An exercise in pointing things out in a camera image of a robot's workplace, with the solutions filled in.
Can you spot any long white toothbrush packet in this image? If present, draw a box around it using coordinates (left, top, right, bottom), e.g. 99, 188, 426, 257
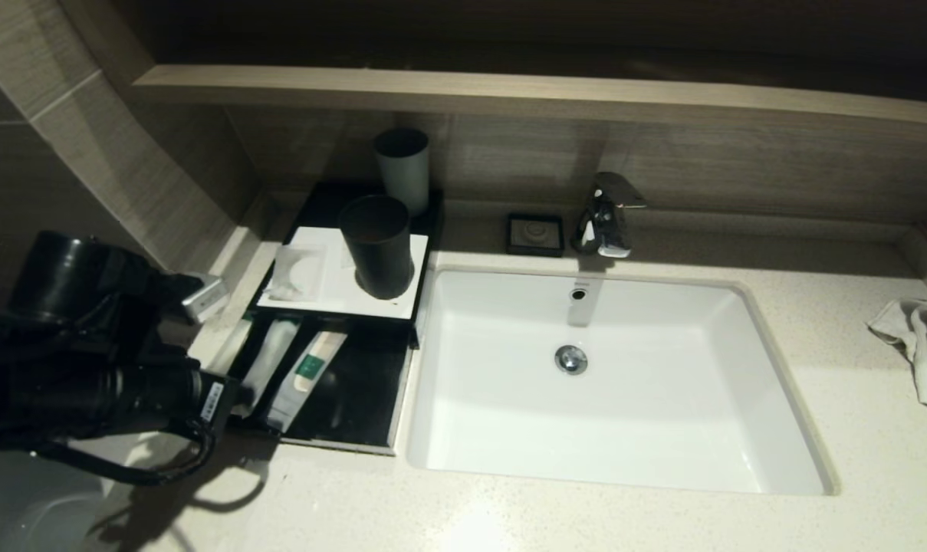
237, 317, 303, 419

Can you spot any black tumbler cup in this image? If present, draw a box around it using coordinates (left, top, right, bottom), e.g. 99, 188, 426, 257
337, 194, 416, 301

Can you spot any black amenity tray box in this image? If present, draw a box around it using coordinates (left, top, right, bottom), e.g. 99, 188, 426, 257
246, 180, 445, 332

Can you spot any grey tumbler cup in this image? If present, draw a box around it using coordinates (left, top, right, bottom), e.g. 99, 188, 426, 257
375, 127, 431, 219

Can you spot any wooden wall shelf ledge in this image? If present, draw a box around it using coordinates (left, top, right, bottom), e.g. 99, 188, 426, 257
133, 67, 927, 130

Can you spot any toothpaste packet with green label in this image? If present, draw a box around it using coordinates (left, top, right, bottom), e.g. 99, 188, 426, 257
266, 330, 350, 435

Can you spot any chrome sink drain stopper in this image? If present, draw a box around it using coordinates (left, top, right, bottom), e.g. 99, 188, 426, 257
554, 345, 588, 376

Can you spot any white bathtub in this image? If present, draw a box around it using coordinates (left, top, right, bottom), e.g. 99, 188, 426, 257
0, 445, 127, 552

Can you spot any black square soap dish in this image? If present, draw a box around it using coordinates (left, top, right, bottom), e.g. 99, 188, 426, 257
506, 214, 564, 258

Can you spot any chrome sink faucet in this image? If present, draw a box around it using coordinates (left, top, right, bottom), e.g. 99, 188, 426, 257
570, 173, 646, 259

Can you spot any white rectangular sink basin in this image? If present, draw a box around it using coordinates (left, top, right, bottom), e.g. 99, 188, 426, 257
406, 265, 840, 495

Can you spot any white ribbed tray mat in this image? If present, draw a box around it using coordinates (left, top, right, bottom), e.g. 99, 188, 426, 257
258, 227, 430, 320

